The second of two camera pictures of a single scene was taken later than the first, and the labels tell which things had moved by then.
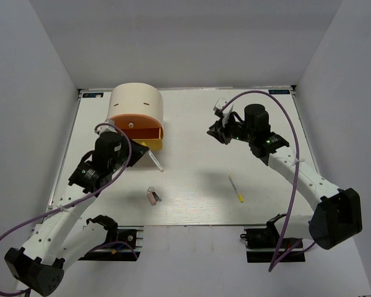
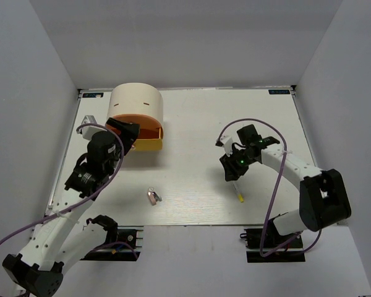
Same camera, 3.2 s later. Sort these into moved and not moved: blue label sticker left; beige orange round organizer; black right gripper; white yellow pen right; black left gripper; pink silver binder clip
Moved: black left gripper; black right gripper
Not moved: white yellow pen right; blue label sticker left; pink silver binder clip; beige orange round organizer
